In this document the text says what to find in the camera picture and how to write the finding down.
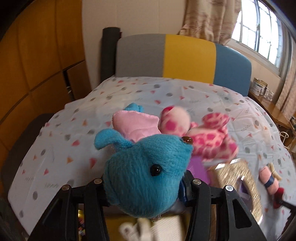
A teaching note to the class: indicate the wooden side desk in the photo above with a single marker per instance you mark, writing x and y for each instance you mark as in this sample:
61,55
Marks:
271,109

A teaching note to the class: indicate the pink spotted plush toy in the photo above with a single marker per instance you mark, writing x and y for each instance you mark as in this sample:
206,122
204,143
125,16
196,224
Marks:
211,140

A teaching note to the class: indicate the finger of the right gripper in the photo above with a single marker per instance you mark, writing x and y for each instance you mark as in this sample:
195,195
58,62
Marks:
286,204

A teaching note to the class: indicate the tin cans on desk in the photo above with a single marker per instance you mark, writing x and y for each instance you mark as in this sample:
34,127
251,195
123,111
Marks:
260,88

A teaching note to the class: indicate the purple cardboard box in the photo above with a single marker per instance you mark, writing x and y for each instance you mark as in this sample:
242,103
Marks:
197,169

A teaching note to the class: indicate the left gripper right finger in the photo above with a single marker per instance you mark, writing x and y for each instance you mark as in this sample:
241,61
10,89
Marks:
234,220

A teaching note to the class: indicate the black rolled mat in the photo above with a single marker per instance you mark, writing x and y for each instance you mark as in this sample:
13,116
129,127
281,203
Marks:
110,37

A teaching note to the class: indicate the grey yellow blue sofa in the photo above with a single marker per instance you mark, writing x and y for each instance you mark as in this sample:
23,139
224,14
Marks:
181,57

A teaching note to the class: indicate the white towel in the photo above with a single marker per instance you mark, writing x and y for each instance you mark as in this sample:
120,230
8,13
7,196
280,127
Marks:
170,227

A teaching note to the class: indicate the blue elephant plush toy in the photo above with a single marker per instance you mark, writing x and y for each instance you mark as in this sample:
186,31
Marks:
143,175

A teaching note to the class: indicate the ornate gold tissue box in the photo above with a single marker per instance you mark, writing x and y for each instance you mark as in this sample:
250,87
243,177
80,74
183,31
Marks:
238,175

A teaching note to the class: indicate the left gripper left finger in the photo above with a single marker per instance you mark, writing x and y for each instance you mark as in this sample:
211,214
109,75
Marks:
60,219

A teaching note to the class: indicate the beige patterned curtain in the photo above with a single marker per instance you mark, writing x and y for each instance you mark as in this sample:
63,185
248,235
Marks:
211,20

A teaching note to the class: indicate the cream cloth bundle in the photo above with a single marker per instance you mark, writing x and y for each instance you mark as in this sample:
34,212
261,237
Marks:
274,172

